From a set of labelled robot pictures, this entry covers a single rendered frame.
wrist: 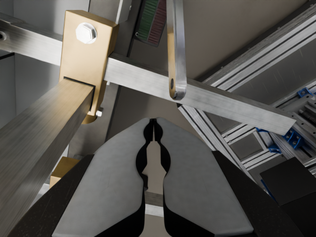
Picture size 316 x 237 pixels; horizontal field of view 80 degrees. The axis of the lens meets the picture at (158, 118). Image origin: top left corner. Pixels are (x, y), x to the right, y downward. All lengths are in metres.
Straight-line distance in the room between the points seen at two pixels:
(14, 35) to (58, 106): 0.11
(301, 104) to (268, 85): 0.17
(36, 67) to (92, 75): 0.29
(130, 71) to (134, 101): 0.93
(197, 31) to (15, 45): 0.91
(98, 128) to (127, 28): 0.21
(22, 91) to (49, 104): 0.37
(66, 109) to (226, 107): 0.20
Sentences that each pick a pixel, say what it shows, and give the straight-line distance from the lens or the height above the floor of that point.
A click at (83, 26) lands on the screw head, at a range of 0.22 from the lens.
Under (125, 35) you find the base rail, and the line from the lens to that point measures 0.36.
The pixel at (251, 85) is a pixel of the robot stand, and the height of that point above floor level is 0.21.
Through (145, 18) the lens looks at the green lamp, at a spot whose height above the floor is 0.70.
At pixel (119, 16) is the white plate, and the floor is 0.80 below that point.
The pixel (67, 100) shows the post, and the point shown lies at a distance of 0.21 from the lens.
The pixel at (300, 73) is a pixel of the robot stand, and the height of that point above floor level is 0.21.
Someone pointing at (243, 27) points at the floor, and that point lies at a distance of 1.16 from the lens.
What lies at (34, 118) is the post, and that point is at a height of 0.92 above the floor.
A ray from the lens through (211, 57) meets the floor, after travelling 1.13.
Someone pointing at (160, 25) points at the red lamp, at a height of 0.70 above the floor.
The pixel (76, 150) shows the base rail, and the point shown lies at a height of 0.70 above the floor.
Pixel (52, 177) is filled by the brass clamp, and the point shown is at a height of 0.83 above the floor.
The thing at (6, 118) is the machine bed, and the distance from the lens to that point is 0.58.
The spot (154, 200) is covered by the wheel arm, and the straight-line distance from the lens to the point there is 0.41.
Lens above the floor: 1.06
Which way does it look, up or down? 60 degrees down
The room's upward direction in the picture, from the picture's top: 177 degrees clockwise
